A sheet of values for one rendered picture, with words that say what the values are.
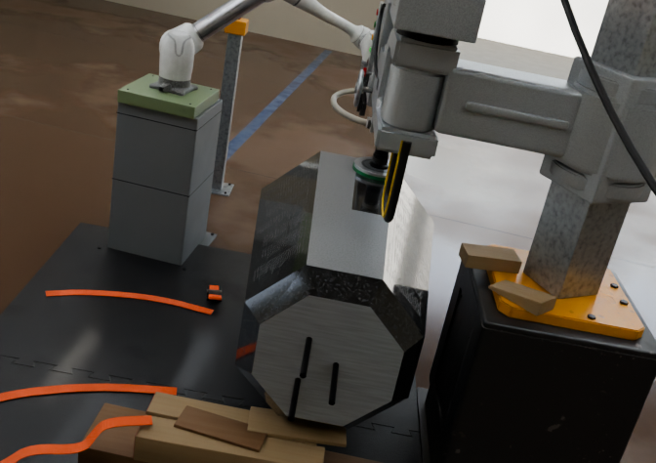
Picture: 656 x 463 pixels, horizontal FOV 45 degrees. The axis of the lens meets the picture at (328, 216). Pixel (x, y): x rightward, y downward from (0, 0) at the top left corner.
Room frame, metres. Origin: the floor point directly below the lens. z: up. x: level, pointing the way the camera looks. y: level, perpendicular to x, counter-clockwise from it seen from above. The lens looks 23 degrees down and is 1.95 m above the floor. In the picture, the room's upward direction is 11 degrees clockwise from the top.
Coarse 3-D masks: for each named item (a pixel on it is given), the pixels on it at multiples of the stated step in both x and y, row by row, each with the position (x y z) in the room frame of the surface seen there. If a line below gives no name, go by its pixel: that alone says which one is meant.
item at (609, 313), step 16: (496, 272) 2.51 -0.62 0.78; (608, 272) 2.70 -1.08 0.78; (608, 288) 2.55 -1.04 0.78; (496, 304) 2.33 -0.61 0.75; (512, 304) 2.29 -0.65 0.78; (560, 304) 2.36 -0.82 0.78; (576, 304) 2.38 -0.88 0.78; (592, 304) 2.40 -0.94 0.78; (608, 304) 2.43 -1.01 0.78; (624, 304) 2.45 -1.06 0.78; (528, 320) 2.27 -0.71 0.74; (544, 320) 2.27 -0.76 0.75; (560, 320) 2.27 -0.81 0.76; (576, 320) 2.27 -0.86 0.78; (592, 320) 2.28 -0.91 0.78; (608, 320) 2.30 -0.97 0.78; (624, 320) 2.33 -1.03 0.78; (624, 336) 2.27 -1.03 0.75; (640, 336) 2.30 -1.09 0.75
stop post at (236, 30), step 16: (240, 32) 4.55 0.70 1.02; (240, 48) 4.60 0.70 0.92; (224, 80) 4.57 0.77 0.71; (224, 96) 4.57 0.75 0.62; (224, 112) 4.57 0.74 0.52; (224, 128) 4.57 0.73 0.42; (224, 144) 4.57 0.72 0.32; (224, 160) 4.57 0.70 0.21; (224, 176) 4.62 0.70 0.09; (224, 192) 4.54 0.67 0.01
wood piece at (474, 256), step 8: (464, 248) 2.55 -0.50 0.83; (472, 248) 2.56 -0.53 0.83; (480, 248) 2.57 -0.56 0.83; (488, 248) 2.58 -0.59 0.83; (496, 248) 2.60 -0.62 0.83; (504, 248) 2.61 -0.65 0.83; (464, 256) 2.53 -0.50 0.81; (472, 256) 2.50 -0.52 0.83; (480, 256) 2.50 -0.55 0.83; (488, 256) 2.52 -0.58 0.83; (496, 256) 2.53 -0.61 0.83; (504, 256) 2.54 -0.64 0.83; (512, 256) 2.56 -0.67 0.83; (464, 264) 2.51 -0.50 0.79; (472, 264) 2.50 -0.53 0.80; (480, 264) 2.50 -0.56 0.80; (488, 264) 2.51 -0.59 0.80; (496, 264) 2.51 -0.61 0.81; (504, 264) 2.52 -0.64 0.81; (512, 264) 2.52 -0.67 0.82; (520, 264) 2.53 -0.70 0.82; (504, 272) 2.52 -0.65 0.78; (512, 272) 2.52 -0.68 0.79
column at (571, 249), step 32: (608, 0) 2.54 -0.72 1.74; (640, 0) 2.44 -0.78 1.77; (608, 32) 2.51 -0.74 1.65; (640, 32) 2.41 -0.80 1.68; (608, 64) 2.47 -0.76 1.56; (640, 64) 2.39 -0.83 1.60; (544, 224) 2.52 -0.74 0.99; (576, 224) 2.41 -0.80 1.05; (608, 224) 2.44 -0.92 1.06; (544, 256) 2.48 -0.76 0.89; (576, 256) 2.39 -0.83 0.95; (608, 256) 2.47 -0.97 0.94; (544, 288) 2.45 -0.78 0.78; (576, 288) 2.42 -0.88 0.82
